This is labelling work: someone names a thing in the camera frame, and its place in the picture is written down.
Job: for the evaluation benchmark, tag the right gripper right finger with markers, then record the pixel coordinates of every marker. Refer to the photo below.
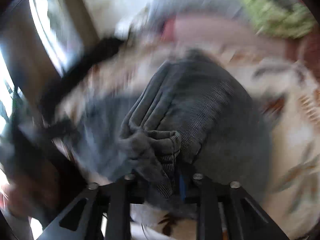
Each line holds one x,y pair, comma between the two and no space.
226,211

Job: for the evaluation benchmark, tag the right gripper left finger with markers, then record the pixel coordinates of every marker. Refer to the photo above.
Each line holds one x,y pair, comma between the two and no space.
99,212

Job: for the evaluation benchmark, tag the grey denim pants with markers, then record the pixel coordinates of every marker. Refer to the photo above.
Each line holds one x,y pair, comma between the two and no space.
193,116

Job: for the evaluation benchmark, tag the person's left hand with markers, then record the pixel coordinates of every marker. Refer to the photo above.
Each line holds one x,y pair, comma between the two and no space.
18,197

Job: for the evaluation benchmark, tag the black garment on armrest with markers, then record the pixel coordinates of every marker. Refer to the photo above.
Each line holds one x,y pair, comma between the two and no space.
54,93

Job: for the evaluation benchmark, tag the stained glass window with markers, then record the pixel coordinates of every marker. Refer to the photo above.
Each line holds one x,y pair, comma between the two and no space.
57,33

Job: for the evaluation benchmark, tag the leaf pattern beige blanket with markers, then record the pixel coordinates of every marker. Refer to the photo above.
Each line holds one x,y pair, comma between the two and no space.
287,90

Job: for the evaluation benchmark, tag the pink sofa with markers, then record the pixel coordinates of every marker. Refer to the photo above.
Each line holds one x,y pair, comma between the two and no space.
213,28

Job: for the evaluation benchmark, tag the green patterned folded blanket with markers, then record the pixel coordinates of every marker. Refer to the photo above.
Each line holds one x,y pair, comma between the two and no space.
279,18

